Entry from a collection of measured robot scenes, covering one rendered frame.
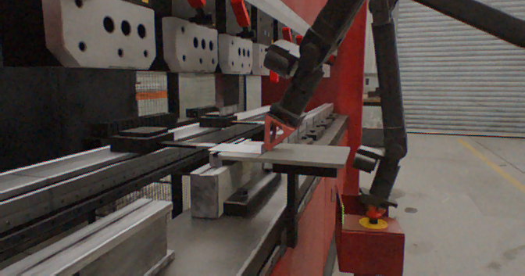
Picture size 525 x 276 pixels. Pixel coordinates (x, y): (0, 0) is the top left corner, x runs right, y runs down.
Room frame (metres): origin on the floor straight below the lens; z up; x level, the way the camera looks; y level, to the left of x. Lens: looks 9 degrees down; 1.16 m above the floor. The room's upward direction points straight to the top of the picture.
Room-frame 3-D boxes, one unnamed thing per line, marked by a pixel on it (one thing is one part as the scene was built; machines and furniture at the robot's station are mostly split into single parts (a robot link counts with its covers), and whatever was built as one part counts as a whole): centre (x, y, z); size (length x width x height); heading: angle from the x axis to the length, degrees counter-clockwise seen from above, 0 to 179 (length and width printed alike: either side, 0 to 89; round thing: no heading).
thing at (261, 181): (0.85, 0.01, 0.89); 0.30 x 0.05 x 0.03; 163
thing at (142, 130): (0.87, 0.23, 1.01); 0.26 x 0.12 x 0.05; 73
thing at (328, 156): (0.79, -0.06, 1.00); 0.26 x 0.18 x 0.01; 73
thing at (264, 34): (1.00, 0.03, 1.26); 0.15 x 0.09 x 0.17; 163
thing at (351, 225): (0.94, -0.30, 0.75); 0.20 x 0.16 x 0.18; 172
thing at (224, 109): (0.83, 0.08, 1.13); 0.10 x 0.02 x 0.10; 163
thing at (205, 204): (0.88, 0.06, 0.92); 0.39 x 0.06 x 0.10; 163
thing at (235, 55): (0.81, 0.09, 1.26); 0.15 x 0.09 x 0.17; 163
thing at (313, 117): (2.04, -0.30, 0.92); 1.67 x 0.06 x 0.10; 163
